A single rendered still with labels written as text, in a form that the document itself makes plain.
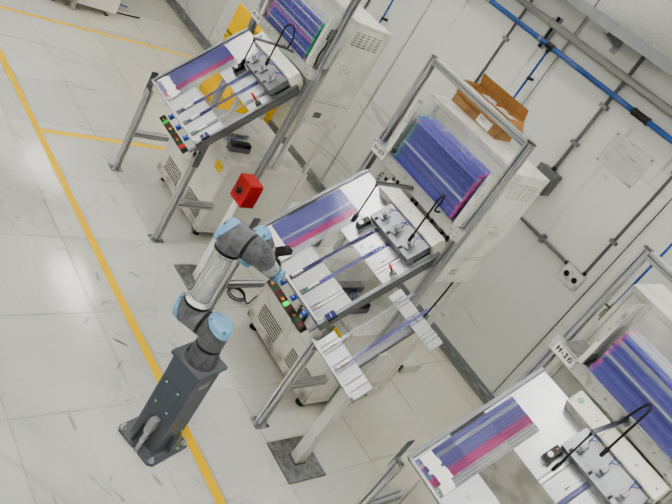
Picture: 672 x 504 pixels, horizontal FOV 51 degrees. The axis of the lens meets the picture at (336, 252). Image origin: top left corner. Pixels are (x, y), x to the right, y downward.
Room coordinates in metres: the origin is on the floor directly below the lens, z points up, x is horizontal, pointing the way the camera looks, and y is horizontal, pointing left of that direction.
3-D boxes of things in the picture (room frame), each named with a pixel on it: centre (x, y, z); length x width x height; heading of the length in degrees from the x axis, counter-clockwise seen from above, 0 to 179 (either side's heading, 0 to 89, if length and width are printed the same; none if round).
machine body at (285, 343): (3.56, -0.23, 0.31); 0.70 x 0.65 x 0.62; 53
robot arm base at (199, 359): (2.37, 0.23, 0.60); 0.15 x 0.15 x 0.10
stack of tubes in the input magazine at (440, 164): (3.43, -0.20, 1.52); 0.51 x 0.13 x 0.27; 53
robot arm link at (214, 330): (2.37, 0.24, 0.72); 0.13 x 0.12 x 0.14; 82
